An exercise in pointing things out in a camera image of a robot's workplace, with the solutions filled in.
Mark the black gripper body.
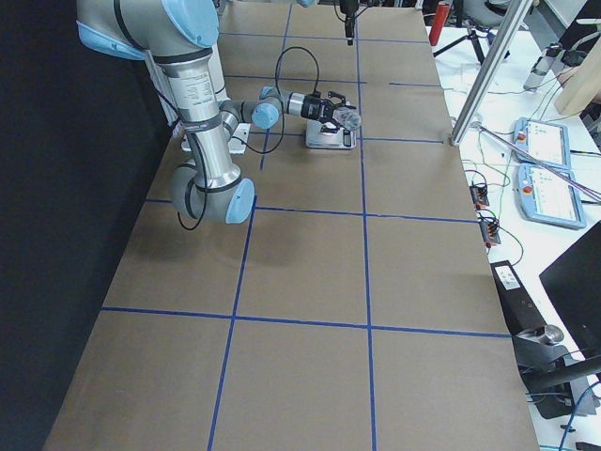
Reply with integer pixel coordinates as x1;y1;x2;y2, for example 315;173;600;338
338;0;359;28
300;91;350;133

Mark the clear glass sauce bottle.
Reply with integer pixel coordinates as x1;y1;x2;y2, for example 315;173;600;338
332;106;362;132

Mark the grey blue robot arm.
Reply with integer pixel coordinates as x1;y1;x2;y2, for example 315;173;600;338
77;1;361;224

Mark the silver digital kitchen scale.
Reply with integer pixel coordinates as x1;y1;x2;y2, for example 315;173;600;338
305;120;357;150

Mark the red bottle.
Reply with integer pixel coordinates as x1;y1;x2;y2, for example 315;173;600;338
428;1;451;46

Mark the orange terminal block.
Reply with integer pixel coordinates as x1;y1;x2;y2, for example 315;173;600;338
469;184;489;210

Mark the far blue teach pendant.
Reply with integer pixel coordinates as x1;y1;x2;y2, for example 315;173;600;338
513;117;571;169

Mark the blue teach pendant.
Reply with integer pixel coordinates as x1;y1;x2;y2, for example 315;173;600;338
513;117;571;169
516;163;587;229

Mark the near blue teach pendant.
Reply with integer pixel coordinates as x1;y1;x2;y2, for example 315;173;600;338
516;163;587;229

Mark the black monitor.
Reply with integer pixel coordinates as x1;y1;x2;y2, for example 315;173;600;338
539;224;601;357

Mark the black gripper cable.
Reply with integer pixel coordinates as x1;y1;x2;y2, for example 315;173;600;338
176;45;321;232

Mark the aluminium frame post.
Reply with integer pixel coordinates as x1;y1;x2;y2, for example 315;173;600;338
449;0;533;147

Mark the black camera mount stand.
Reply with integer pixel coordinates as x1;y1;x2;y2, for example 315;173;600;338
491;260;600;419

